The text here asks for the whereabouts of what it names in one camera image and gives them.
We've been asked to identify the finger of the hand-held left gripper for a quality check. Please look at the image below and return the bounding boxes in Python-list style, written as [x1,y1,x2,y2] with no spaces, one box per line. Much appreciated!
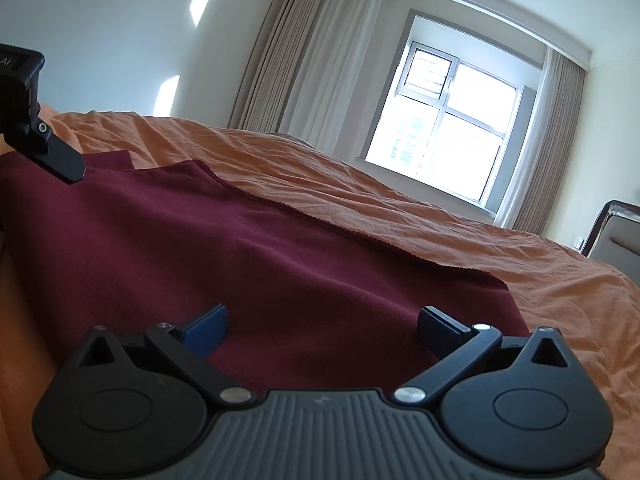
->
[4,110,85,185]

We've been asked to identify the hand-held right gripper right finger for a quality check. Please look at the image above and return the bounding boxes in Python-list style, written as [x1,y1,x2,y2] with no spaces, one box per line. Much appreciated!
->
[392,305,586,409]

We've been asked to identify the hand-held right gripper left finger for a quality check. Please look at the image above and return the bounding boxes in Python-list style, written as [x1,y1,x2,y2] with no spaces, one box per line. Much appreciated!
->
[62,304,257,409]

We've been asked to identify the maroon long-sleeve shirt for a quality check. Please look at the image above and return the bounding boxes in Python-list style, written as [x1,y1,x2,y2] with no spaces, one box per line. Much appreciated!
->
[0,149,532,397]

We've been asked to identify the orange duvet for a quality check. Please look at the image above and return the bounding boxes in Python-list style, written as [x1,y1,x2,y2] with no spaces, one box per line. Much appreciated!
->
[0,104,640,480]

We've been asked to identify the brown padded bed headboard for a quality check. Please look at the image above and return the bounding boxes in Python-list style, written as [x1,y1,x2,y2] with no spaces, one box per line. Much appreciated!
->
[581,200,640,275]

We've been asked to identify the beige curtain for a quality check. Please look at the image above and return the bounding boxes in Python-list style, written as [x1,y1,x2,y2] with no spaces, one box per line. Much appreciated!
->
[229,0,333,133]
[512,54,587,237]

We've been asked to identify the white sheer curtain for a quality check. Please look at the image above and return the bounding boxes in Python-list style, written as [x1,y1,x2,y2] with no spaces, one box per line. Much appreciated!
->
[277,0,387,150]
[494,46,563,228]

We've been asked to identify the white-framed window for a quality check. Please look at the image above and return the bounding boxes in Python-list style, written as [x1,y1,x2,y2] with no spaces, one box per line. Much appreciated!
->
[356,8,547,212]

